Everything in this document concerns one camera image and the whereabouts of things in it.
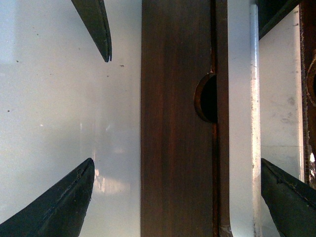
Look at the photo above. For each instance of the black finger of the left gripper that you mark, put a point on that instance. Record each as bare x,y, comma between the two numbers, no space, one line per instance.
94,16

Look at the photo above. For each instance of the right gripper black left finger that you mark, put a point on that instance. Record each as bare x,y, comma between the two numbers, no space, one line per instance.
58,212

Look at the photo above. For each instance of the dark wooden drawer box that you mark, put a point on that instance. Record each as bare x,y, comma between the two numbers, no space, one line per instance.
308,91

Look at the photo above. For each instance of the white drawer handle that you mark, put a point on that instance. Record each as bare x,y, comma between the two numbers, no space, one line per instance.
249,215

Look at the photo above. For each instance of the wooden drawer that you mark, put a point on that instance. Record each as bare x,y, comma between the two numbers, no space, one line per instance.
184,119

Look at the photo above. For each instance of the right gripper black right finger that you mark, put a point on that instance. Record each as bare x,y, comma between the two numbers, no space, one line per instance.
292,203

